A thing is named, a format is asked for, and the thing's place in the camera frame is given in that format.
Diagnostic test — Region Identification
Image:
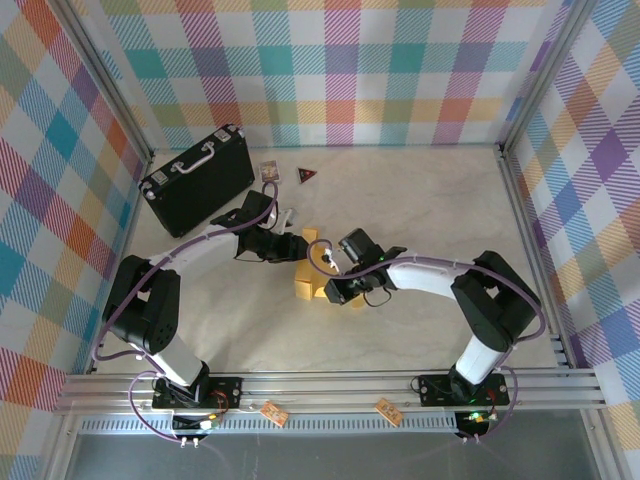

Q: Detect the aluminium side rail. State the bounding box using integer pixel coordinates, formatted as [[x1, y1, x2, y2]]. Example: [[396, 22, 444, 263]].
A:
[[497, 144, 576, 371], [85, 154, 154, 375]]

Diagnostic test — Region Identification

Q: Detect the aluminium frame post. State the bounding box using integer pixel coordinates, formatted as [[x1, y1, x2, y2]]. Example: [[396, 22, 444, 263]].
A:
[[497, 0, 601, 159], [58, 0, 155, 162]]

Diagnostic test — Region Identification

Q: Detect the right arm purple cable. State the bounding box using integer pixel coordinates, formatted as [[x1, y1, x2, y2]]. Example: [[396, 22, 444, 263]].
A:
[[307, 239, 546, 445]]

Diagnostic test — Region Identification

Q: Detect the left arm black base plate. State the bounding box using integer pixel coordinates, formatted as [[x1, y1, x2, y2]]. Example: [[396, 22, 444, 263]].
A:
[[151, 373, 245, 412]]

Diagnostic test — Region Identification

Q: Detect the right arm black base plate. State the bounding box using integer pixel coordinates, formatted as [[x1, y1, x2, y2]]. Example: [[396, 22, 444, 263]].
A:
[[417, 372, 511, 407]]

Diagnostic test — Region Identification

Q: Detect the aluminium rail beam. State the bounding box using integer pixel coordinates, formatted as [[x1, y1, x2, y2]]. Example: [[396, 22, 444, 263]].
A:
[[54, 368, 609, 416]]

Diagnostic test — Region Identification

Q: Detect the connector board with wires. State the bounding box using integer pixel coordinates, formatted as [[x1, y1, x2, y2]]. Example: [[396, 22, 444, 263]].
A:
[[172, 414, 221, 449], [454, 409, 501, 444]]

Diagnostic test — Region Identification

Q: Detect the orange paper tag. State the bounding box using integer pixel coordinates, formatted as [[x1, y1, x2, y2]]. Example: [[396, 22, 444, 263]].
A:
[[374, 397, 404, 426], [259, 399, 290, 427]]

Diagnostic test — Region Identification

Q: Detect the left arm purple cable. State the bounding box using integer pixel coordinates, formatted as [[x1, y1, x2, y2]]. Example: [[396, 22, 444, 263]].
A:
[[91, 180, 280, 444]]

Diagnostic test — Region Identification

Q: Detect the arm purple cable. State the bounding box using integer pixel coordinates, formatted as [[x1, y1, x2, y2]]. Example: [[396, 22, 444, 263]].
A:
[[307, 239, 546, 445], [91, 180, 280, 444]]

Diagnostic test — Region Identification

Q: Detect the black briefcase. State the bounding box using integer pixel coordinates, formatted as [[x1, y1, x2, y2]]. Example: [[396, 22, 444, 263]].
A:
[[138, 123, 256, 240]]

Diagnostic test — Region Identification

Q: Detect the small card box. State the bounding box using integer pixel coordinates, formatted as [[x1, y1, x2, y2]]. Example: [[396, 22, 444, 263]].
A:
[[256, 158, 282, 184]]

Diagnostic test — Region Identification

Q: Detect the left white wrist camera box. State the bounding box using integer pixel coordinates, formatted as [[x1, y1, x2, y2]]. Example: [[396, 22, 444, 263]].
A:
[[272, 208, 300, 235]]

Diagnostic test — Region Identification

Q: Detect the perforated metal cable tray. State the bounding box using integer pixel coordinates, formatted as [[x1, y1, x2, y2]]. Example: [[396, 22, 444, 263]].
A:
[[74, 417, 466, 436]]

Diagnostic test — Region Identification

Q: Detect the yellow paper box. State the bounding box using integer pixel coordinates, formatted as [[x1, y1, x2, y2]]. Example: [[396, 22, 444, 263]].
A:
[[293, 227, 374, 309]]

